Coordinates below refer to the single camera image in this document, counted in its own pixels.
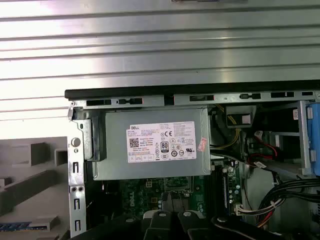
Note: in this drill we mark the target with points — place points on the blue plastic drive latch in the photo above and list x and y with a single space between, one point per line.
315 130

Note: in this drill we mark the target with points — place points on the grey power supply unit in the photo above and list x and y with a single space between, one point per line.
115 150

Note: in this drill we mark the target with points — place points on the black PC case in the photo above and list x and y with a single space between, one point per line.
150 93

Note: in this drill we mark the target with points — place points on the grey parts rack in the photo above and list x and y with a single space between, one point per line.
25 180

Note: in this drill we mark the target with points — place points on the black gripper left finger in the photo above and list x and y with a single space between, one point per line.
160 225

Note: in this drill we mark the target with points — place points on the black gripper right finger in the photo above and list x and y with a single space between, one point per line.
186 225

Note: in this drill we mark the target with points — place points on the green motherboard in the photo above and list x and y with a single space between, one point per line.
150 197

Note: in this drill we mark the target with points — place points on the metal socket cover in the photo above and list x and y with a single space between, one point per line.
166 185

